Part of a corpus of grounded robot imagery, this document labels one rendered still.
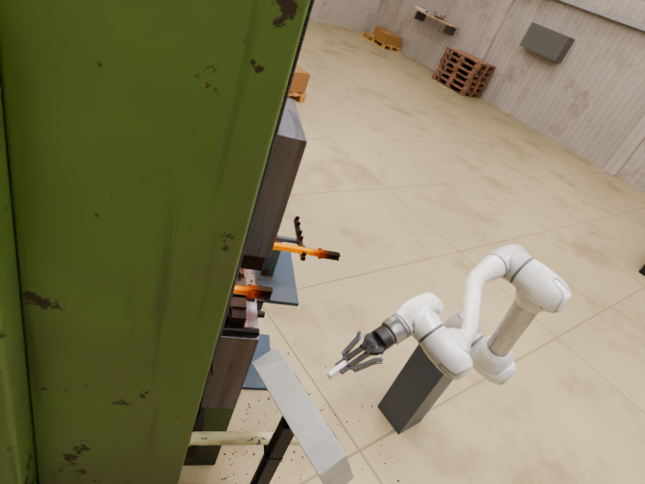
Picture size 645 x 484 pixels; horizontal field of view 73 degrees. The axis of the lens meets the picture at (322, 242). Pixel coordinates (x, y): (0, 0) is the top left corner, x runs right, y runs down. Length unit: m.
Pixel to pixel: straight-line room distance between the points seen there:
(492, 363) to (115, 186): 1.81
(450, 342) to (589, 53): 10.81
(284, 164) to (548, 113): 11.13
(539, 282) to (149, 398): 1.39
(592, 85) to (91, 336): 11.36
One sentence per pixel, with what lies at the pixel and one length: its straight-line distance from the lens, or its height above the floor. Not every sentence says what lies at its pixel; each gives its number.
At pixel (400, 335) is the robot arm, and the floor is 1.21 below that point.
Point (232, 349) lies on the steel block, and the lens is 1.68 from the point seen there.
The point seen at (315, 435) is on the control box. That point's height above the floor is 1.18.
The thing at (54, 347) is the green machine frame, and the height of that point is 1.16.
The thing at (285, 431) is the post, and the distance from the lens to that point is 1.28.
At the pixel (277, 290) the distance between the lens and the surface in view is 2.17.
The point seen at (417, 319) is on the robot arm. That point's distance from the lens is 1.47.
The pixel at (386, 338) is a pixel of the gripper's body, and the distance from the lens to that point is 1.45.
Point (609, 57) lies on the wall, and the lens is 11.82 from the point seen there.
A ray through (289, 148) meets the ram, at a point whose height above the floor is 1.67.
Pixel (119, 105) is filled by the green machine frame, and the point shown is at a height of 1.80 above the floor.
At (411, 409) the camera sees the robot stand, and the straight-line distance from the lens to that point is 2.67.
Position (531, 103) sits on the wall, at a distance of 12.33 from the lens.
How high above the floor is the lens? 2.14
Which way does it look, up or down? 33 degrees down
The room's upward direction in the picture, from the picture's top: 22 degrees clockwise
